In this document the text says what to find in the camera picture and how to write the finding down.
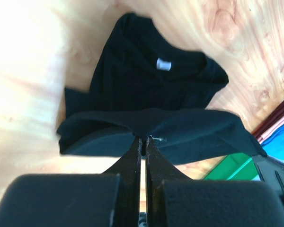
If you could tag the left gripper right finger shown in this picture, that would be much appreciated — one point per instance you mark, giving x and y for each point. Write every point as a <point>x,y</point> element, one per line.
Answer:
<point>175,200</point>

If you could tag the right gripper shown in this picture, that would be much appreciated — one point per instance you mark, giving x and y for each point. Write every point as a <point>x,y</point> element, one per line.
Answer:
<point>271,171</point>

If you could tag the green plastic tray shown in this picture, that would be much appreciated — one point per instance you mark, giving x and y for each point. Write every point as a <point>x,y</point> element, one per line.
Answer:
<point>234,167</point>

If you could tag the pink folded t-shirt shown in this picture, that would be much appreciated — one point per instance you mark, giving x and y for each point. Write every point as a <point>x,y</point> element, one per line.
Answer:
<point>271,130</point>

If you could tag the blue folded t-shirt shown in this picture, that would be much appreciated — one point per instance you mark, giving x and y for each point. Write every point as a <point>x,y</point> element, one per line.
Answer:
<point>274,145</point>

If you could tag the dark red folded t-shirt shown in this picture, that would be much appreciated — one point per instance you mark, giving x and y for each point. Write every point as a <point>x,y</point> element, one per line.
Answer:
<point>273,118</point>

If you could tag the black t-shirt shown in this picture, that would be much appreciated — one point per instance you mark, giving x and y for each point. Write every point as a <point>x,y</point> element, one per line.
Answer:
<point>144,87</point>

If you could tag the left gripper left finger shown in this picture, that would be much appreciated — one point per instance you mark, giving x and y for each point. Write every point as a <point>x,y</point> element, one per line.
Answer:
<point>109,199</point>

